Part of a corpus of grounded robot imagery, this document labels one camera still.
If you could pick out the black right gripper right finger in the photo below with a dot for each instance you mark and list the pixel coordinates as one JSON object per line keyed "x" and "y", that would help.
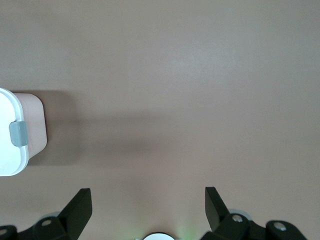
{"x": 220, "y": 222}

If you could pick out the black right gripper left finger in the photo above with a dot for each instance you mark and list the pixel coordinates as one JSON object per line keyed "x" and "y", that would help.
{"x": 72, "y": 217}

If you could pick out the white plastic box lid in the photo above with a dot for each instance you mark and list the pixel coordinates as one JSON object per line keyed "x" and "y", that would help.
{"x": 7, "y": 155}

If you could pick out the grey lid clip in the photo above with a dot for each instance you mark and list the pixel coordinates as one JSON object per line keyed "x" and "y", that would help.
{"x": 18, "y": 133}

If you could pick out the pink plastic storage box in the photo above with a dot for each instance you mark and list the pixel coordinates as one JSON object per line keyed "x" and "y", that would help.
{"x": 35, "y": 120}

